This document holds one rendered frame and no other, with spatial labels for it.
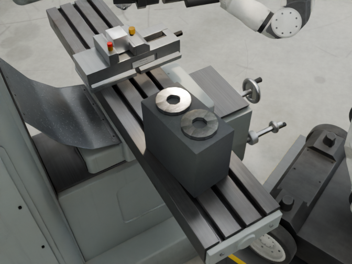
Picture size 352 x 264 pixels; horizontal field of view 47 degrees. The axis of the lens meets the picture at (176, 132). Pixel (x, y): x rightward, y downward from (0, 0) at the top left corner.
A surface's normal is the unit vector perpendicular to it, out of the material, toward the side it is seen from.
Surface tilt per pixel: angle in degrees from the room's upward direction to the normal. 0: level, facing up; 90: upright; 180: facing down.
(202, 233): 0
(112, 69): 90
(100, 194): 90
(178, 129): 0
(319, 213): 0
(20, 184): 89
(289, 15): 60
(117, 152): 90
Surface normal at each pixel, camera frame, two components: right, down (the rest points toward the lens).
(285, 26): -0.22, 0.31
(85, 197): 0.50, 0.65
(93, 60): -0.01, -0.65
